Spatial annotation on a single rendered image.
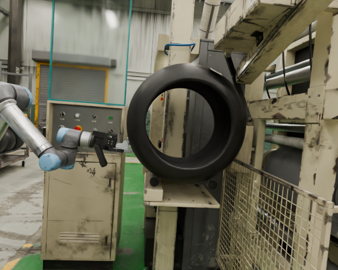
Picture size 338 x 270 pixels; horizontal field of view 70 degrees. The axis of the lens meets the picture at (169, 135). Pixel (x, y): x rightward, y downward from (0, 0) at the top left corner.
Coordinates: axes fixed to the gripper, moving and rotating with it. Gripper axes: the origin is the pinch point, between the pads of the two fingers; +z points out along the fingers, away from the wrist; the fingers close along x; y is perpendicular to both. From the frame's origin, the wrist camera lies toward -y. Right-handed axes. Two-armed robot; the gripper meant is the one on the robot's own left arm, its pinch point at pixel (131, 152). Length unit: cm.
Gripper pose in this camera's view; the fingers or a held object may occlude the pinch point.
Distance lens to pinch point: 122.2
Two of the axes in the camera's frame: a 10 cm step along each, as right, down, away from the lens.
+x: -1.0, -0.7, 9.9
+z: 9.8, 1.9, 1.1
